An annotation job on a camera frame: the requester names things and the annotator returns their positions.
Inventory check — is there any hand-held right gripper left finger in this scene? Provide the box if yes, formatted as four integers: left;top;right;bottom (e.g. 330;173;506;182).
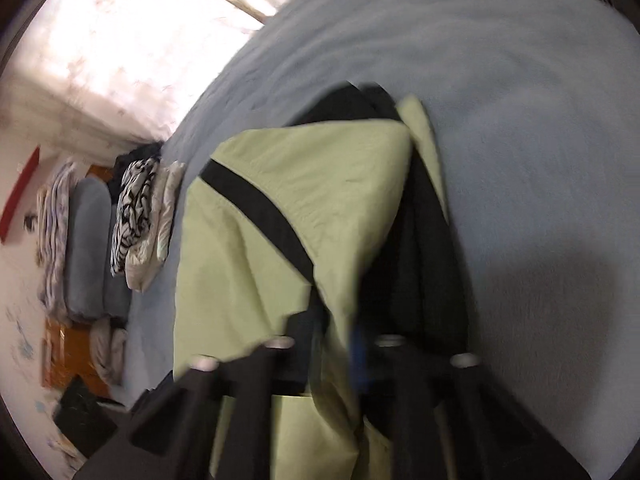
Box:
75;304;329;480

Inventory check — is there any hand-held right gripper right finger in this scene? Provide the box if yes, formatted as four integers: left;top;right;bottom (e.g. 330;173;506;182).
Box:
349;326;592;480

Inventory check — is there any green and black hooded jacket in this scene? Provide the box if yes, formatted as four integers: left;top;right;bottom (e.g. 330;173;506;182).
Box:
172;82;476;480

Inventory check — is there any white folded cloth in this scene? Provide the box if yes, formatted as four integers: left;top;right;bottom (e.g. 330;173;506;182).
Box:
125;160;187;294

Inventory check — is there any beige crumpled cloth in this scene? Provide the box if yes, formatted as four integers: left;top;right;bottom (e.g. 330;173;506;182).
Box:
89;317;129;387

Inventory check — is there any black and white patterned garment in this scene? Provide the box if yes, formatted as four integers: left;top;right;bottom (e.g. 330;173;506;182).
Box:
109;156;162;277

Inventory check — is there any orange wooden headboard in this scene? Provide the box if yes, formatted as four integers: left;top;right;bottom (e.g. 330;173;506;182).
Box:
41;317;112;397

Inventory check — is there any grey-blue folded blanket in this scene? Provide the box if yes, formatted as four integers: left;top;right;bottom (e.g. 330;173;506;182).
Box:
64;177;132;322

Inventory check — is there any purple floral folded blanket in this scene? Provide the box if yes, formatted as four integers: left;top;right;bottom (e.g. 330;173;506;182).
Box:
36;159;77;312

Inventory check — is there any white sheer curtain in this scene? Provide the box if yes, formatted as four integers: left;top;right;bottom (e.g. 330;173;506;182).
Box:
10;0;351;142

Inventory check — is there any red wall trim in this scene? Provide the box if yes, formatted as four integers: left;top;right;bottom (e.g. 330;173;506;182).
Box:
0;146;42;244

